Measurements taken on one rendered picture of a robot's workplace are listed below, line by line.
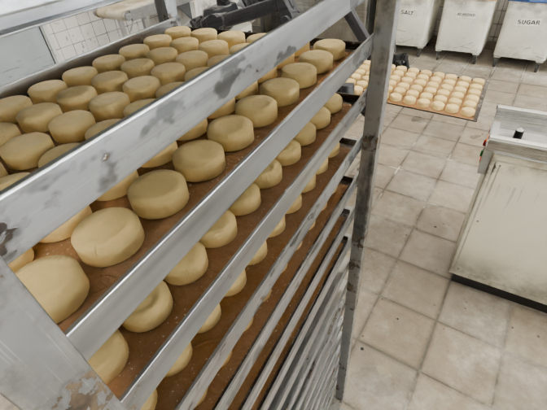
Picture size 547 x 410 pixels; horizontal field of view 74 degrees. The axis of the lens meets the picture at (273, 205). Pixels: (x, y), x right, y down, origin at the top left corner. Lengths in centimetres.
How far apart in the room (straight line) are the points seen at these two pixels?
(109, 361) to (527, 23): 495
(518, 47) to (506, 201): 341
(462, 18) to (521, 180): 349
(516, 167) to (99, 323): 167
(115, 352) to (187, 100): 21
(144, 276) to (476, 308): 205
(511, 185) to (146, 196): 164
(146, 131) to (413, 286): 205
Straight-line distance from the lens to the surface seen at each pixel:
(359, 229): 87
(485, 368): 205
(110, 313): 26
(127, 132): 22
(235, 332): 44
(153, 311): 35
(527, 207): 188
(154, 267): 27
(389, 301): 211
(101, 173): 22
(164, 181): 33
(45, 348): 20
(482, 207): 190
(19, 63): 465
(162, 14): 87
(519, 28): 507
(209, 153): 36
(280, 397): 80
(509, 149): 174
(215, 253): 41
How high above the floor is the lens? 169
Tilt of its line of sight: 40 degrees down
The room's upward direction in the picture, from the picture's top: 5 degrees counter-clockwise
